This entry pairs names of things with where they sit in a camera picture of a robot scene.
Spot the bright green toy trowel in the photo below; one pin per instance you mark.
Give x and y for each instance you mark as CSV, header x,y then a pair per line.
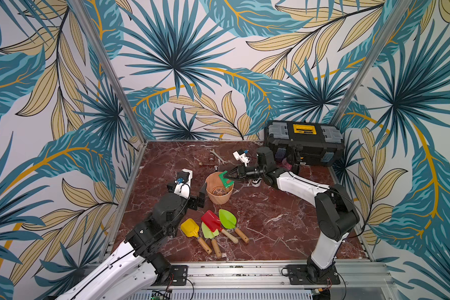
x,y
229,221

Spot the green toy rake wooden handle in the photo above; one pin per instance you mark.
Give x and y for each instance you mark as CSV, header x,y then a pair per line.
x,y
226,181

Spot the red toy shovel wooden handle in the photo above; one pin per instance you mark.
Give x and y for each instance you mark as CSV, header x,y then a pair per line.
x,y
213,222

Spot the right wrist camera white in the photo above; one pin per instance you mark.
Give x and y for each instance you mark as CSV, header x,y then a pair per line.
x,y
242,156

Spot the light green toy spade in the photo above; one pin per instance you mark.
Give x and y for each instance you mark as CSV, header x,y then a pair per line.
x,y
208,234

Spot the yellow toy shovel wooden handle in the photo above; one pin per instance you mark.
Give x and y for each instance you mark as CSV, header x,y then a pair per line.
x,y
191,230

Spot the black yellow plastic toolbox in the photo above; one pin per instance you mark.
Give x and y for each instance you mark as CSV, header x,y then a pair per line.
x,y
311,143

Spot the silver open-end wrench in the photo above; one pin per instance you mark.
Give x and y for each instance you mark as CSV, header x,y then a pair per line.
x,y
213,152

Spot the aluminium front rail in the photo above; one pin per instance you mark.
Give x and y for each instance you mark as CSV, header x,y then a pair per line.
x,y
360,280

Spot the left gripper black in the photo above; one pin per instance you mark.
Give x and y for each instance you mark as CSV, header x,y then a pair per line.
x,y
199,200

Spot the white spray bottle black nozzle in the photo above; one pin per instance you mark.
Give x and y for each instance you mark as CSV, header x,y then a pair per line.
x,y
256,182

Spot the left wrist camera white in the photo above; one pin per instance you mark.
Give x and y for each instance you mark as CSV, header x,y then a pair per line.
x,y
182,184

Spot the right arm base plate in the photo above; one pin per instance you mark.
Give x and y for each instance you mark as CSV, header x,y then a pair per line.
x,y
310,275

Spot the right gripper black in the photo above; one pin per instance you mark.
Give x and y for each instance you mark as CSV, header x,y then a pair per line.
x,y
242,174

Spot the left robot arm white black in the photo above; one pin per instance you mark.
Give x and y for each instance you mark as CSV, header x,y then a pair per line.
x,y
137,263

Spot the terracotta plastic flower pot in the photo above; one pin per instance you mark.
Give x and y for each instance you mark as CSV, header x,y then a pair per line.
x,y
217,192

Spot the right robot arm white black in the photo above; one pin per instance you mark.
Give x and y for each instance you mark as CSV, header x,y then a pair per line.
x,y
336,213

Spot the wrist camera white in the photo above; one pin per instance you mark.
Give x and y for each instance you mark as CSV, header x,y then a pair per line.
x,y
242,156
182,184

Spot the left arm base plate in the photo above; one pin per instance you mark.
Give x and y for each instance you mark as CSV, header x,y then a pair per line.
x,y
175,275

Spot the pink spray bottle black nozzle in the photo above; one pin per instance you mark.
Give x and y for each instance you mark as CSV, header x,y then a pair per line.
x,y
292,158

